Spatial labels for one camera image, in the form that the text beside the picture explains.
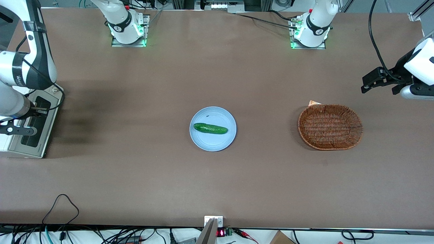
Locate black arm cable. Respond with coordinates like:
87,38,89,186
369,0,407,83
15,34,65,111

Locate black cable on table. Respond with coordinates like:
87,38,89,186
234,10,299,29

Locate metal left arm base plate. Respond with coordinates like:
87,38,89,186
289,16,327,50

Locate red clip leads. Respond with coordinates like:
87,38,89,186
234,229,259,244

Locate white metal bracket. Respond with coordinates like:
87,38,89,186
204,216,224,228

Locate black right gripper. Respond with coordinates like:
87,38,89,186
0,110,48,128

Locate thin black looped cable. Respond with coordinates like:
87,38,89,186
42,194,80,225

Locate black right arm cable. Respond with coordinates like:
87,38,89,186
15,34,65,111

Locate grey glass oven door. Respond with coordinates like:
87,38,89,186
8,95,61,159

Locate white toaster oven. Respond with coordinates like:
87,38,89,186
0,85,65,159

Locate black coiled cable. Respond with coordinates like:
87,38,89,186
341,229,374,241

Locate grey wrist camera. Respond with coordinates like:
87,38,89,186
0,125,38,137
400,84,434,101

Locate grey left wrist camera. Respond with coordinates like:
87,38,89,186
400,84,434,101

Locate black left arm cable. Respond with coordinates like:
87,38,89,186
369,0,407,83

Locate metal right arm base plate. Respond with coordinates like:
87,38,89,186
111,14,150,48

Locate grey lit control box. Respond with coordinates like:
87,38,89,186
194,0,245,11

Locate grey metal bar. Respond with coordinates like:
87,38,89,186
196,218,218,244

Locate brown cardboard box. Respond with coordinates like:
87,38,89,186
270,230,296,244

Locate brown oval wicker basket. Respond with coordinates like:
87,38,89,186
298,104,363,150

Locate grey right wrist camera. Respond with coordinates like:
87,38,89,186
0,125,38,137

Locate light blue round plate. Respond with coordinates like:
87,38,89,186
189,106,237,152

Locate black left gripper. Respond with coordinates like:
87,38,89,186
361,49,418,96

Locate aluminium frame profile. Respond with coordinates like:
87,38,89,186
408,0,434,22

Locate black power adapter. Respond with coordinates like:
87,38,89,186
115,236,143,244

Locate green cucumber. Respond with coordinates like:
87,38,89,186
193,123,229,135

